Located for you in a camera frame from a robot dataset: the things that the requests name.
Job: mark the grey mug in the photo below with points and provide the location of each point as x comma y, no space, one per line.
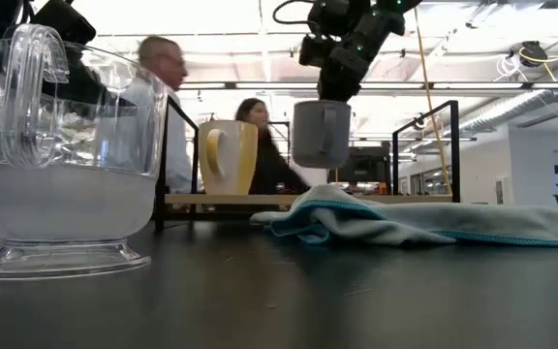
313,136

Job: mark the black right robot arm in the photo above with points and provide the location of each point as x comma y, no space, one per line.
342,9

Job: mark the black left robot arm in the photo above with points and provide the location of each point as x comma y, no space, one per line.
66,22

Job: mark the person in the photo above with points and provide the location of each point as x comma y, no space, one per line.
271,165
163,58

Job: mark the light blue cloth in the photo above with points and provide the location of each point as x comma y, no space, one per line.
405,220

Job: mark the black ceiling device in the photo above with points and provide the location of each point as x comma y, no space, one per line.
533,52

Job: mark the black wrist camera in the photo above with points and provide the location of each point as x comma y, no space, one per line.
314,51

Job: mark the wooden shelf black metal frame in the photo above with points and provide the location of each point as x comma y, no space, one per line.
269,199

